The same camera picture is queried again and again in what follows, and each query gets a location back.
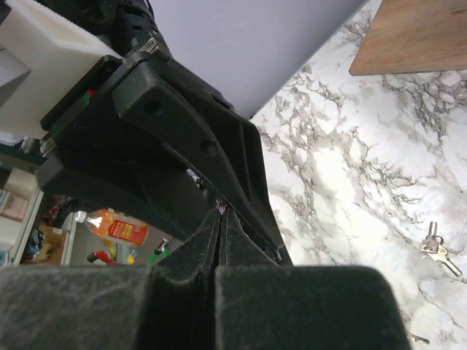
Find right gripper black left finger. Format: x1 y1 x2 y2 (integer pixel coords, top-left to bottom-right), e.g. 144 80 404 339
1 209 221 349

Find orange plastic bottle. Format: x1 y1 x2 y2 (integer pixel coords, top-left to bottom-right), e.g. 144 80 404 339
74 209 149 246

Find wooden board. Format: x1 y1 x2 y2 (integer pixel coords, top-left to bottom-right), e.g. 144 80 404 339
350 0 466 76

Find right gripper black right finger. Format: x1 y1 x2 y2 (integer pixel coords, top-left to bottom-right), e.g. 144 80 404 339
214 211 409 349

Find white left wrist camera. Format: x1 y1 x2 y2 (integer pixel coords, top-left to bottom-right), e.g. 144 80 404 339
1 1 119 139

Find silver keys on table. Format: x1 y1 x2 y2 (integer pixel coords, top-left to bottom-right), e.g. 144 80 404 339
420 222 463 277

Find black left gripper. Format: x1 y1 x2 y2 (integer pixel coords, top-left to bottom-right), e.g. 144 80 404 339
36 55 292 265

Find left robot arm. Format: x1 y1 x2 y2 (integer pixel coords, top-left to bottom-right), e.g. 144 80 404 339
36 1 291 265

